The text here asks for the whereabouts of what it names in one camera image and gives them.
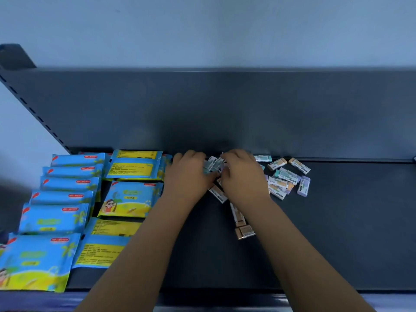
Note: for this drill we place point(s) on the person's right hand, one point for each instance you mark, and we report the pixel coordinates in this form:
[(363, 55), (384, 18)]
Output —
[(247, 181)]

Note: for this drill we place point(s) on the person's left hand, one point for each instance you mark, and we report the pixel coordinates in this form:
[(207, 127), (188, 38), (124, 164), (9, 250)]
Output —
[(188, 178)]

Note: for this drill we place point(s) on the pile of small erasers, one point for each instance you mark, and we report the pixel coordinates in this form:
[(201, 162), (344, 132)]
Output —
[(286, 181)]

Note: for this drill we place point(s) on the person's left forearm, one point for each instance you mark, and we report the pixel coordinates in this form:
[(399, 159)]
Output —
[(146, 256)]

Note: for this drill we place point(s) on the person's right forearm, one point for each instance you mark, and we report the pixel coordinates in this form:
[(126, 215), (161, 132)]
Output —
[(299, 263)]

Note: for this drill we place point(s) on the stack of blue yellow packets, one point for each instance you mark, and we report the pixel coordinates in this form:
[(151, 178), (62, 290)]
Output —
[(48, 220)]

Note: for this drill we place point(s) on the shelf front price rail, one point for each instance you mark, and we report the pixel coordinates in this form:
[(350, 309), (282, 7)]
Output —
[(211, 303)]

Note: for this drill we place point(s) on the grey slotted shelf post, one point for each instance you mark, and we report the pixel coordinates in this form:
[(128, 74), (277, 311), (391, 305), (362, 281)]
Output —
[(16, 58)]

